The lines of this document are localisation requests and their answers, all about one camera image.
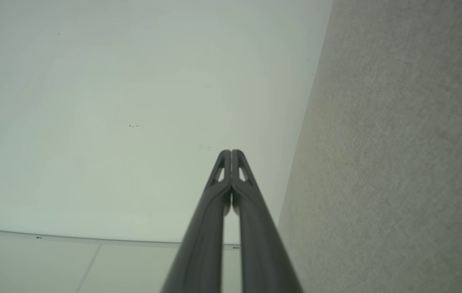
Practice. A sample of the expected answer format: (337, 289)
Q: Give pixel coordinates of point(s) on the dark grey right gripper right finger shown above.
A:
(263, 248)

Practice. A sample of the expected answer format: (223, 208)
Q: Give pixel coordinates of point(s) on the grey fabric sofa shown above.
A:
(397, 154)

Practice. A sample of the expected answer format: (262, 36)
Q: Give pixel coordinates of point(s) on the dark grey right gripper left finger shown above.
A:
(202, 244)

